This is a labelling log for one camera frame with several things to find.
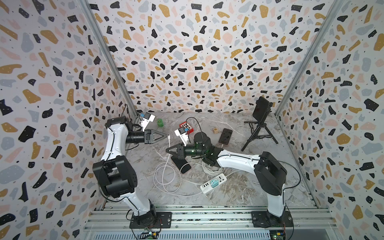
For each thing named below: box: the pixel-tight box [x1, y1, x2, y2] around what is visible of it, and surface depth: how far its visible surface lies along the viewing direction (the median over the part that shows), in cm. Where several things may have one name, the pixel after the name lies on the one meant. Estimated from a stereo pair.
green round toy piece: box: [157, 118, 165, 128], surface depth 115 cm
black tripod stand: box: [241, 121, 279, 152], surface depth 103 cm
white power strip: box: [200, 173, 228, 194], surface depth 84 cm
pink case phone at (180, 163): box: [171, 155, 191, 174], surface depth 94 cm
